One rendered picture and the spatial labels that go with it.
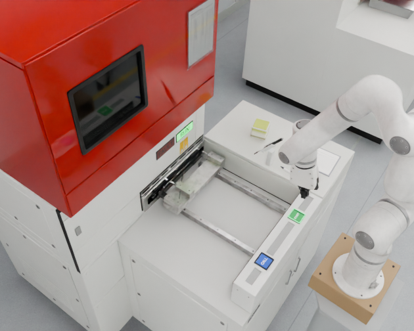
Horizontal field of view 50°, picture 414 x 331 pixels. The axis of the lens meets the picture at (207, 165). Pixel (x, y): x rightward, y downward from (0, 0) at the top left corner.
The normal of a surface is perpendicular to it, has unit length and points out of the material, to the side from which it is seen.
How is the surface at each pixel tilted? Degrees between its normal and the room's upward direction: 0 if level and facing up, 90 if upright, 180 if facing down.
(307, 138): 52
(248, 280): 0
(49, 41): 0
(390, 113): 65
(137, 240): 0
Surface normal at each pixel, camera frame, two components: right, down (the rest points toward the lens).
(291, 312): 0.04, -0.68
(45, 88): 0.81, 0.44
